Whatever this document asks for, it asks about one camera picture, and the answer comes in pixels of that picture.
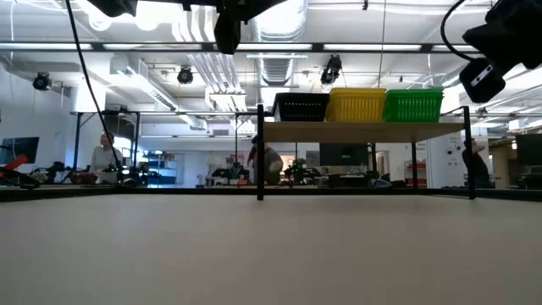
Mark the black overhead beam with lights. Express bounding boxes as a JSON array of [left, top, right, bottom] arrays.
[[0, 41, 484, 55]]

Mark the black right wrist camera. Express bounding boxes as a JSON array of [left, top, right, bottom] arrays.
[[459, 57, 507, 104]]

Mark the white rectangular ceiling duct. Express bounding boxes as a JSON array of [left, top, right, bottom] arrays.
[[122, 58, 208, 131]]

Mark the black aluminium table frame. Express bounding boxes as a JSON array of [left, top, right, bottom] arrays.
[[0, 185, 542, 202]]

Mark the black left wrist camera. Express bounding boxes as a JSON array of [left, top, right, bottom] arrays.
[[213, 12, 242, 55]]

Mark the red object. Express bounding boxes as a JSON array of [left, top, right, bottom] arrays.
[[0, 154, 30, 179]]

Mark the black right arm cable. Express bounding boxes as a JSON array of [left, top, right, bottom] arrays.
[[440, 0, 469, 63]]

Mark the black metal stand frame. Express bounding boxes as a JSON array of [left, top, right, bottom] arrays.
[[69, 110, 141, 183]]

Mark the wooden shelf with black legs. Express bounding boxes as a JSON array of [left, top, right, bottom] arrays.
[[256, 103, 476, 201]]

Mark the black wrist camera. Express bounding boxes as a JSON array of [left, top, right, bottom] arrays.
[[459, 57, 507, 104], [213, 12, 242, 55]]

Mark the person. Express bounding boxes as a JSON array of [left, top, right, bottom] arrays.
[[247, 135, 285, 186], [90, 131, 124, 185], [461, 138, 493, 190]]

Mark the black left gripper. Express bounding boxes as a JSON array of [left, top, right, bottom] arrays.
[[181, 0, 289, 22]]

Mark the silver ventilation duct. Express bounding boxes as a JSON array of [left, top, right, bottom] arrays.
[[249, 0, 309, 86]]

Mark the blue storage rack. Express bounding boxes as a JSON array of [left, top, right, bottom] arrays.
[[143, 151, 179, 186]]

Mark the black ceiling spotlight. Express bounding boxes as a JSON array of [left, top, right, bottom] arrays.
[[32, 72, 53, 92], [320, 54, 343, 85], [176, 65, 195, 85]]

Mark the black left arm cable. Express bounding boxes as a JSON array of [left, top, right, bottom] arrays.
[[64, 0, 124, 181]]

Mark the dark computer monitor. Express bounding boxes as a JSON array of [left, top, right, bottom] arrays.
[[0, 136, 41, 166], [515, 133, 542, 167]]

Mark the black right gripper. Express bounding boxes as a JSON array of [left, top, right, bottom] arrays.
[[463, 0, 542, 71]]

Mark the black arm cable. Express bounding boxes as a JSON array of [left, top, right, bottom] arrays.
[[440, 0, 469, 63], [64, 0, 124, 181]]

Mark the black plastic basket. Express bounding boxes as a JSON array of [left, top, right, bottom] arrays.
[[273, 92, 331, 102], [274, 97, 329, 123]]

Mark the black wall television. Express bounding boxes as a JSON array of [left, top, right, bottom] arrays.
[[319, 142, 370, 167]]

